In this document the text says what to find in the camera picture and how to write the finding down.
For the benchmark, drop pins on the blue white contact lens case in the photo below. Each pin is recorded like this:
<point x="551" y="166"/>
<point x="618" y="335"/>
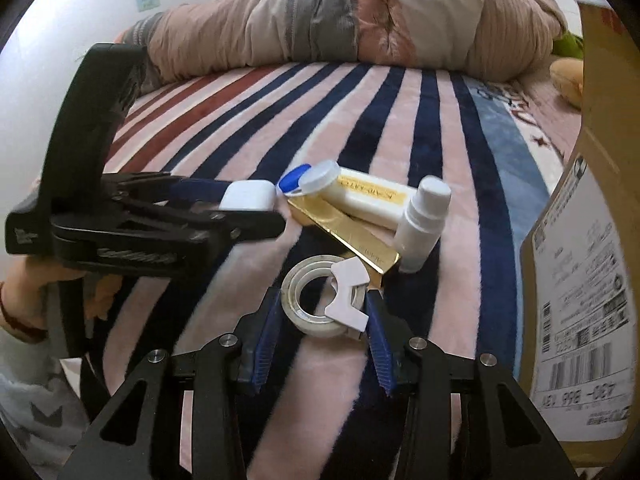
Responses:
<point x="320" y="176"/>

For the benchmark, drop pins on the person's left hand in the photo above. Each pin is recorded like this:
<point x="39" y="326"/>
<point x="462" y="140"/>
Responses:
<point x="27" y="285"/>

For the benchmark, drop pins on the striped pink blanket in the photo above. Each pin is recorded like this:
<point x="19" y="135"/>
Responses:
<point x="350" y="110"/>

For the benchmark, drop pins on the green plush toy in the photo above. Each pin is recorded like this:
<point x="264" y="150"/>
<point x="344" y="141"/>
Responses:
<point x="570" y="45"/>

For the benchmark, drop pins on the yellow plush toy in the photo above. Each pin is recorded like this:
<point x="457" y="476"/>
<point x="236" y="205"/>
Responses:
<point x="567" y="80"/>

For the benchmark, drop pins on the cardboard box with shipping label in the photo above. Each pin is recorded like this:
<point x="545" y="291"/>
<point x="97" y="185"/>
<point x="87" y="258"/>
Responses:
<point x="600" y="85"/>

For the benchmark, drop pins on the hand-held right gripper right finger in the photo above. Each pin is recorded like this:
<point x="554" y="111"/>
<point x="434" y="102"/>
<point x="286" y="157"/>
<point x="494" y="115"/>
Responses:
<point x="380" y="355"/>

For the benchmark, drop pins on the white earbuds case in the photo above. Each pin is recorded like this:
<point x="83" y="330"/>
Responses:
<point x="247" y="196"/>

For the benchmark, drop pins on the printed blue pink bedsheet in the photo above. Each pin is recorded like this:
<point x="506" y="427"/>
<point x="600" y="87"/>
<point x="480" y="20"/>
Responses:
<point x="500" y="120"/>

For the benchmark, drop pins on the clear tape roll with dispenser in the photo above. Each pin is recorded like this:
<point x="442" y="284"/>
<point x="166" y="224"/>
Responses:
<point x="345" y="300"/>

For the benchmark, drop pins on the person's left forearm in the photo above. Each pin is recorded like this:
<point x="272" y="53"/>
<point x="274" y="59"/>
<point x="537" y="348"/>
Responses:
<point x="35" y="400"/>

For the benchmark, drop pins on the white plastic bottle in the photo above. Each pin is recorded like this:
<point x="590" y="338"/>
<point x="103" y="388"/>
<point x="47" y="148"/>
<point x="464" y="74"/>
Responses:
<point x="420" y="220"/>

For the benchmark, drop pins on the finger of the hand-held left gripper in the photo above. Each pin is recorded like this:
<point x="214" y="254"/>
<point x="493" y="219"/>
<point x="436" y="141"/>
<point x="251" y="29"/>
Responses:
<point x="250" y="225"/>
<point x="200" y="188"/>

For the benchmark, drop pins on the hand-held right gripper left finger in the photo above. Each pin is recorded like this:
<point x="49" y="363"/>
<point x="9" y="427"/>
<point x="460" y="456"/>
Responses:
<point x="262" y="345"/>

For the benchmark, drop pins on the flat gold box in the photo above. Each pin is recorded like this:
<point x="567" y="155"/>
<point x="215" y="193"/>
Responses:
<point x="345" y="240"/>

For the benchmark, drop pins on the white tube with clear cap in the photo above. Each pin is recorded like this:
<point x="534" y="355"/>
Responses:
<point x="365" y="195"/>

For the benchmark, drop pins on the pink grey quilt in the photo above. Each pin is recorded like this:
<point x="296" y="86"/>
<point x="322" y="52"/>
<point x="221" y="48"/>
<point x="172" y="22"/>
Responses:
<point x="300" y="25"/>

